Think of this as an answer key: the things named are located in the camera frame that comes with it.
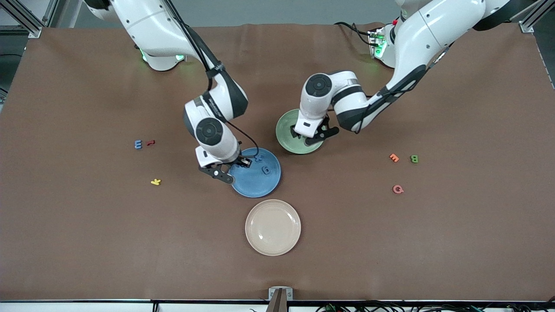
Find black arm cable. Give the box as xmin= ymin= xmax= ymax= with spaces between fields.
xmin=163 ymin=0 xmax=261 ymax=163
xmin=355 ymin=48 xmax=448 ymax=135

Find black cable bundle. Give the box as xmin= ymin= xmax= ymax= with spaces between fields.
xmin=314 ymin=299 xmax=555 ymax=312

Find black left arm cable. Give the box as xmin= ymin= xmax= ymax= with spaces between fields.
xmin=355 ymin=48 xmax=448 ymax=135

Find beige plate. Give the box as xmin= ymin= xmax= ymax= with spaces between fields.
xmin=245 ymin=199 xmax=302 ymax=257

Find brown table cover sheet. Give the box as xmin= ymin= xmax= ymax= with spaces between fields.
xmin=0 ymin=23 xmax=555 ymax=302

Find black base cable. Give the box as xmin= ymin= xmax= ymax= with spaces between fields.
xmin=334 ymin=21 xmax=375 ymax=47

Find white table edge rail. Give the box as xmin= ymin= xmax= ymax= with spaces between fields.
xmin=0 ymin=300 xmax=555 ymax=312

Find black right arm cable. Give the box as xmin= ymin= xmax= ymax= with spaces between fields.
xmin=163 ymin=0 xmax=261 ymax=163

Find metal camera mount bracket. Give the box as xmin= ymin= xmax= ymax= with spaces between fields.
xmin=268 ymin=286 xmax=294 ymax=312

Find aluminium frame profile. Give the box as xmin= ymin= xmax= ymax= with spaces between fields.
xmin=512 ymin=0 xmax=555 ymax=33
xmin=0 ymin=0 xmax=59 ymax=39

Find green plate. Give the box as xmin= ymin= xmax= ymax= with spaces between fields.
xmin=276 ymin=108 xmax=324 ymax=155

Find blue plate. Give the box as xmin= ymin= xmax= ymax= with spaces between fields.
xmin=229 ymin=147 xmax=282 ymax=198

